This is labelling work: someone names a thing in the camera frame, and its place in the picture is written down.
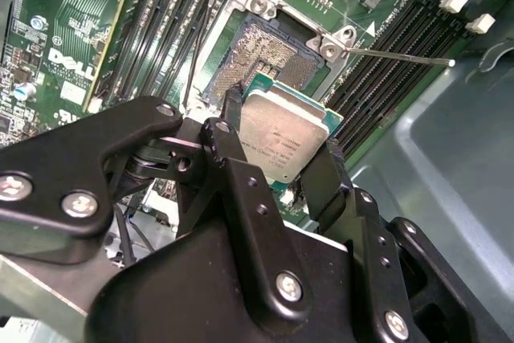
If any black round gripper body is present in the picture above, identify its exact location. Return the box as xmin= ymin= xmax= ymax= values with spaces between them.
xmin=84 ymin=218 xmax=377 ymax=343

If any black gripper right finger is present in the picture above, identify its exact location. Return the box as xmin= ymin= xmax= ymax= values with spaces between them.
xmin=300 ymin=138 xmax=479 ymax=343

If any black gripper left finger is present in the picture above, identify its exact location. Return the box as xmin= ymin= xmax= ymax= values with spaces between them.
xmin=0 ymin=85 xmax=314 ymax=322

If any silver green CPU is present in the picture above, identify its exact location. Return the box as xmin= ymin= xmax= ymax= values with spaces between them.
xmin=237 ymin=71 xmax=345 ymax=194

